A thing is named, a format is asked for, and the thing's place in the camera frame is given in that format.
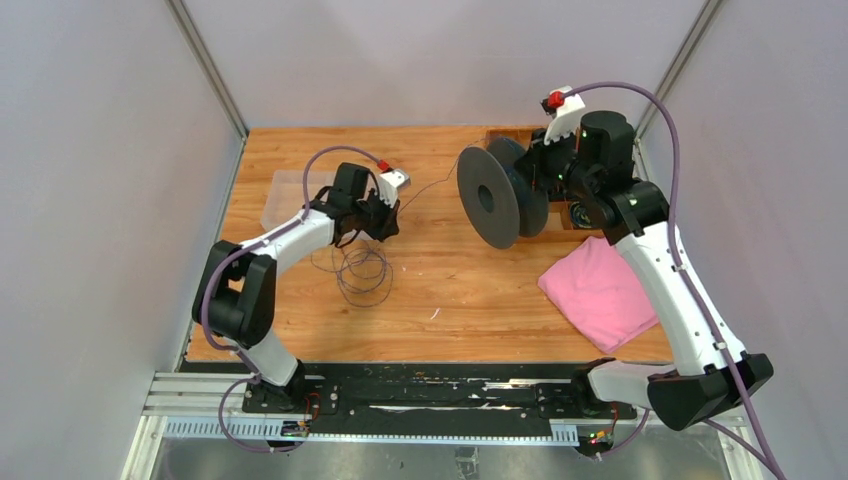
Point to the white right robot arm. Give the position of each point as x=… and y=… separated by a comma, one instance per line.
x=712, y=371

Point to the clear plastic divided tray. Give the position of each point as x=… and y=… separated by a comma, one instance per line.
x=285, y=196

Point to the aluminium corner frame post left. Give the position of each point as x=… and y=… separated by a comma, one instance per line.
x=194, y=39

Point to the wooden compartment organizer tray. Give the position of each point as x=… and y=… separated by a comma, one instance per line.
x=559, y=209

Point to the aluminium corner frame post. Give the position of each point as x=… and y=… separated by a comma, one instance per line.
x=703, y=21
x=194, y=39

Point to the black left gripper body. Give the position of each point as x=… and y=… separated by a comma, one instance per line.
x=366, y=213

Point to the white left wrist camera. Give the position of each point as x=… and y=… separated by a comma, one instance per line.
x=390, y=184

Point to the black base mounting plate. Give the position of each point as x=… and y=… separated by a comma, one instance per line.
x=439, y=400

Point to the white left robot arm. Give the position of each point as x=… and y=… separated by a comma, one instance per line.
x=235, y=302

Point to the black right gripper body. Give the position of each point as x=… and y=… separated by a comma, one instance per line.
x=556, y=163

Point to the aluminium rail frame front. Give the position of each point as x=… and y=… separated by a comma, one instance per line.
x=193, y=427

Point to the pink cloth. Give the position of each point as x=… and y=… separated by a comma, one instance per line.
x=599, y=294

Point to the aluminium corner frame post right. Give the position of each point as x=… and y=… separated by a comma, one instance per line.
x=703, y=21

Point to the dark grey filament spool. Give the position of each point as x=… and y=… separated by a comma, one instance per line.
x=498, y=199

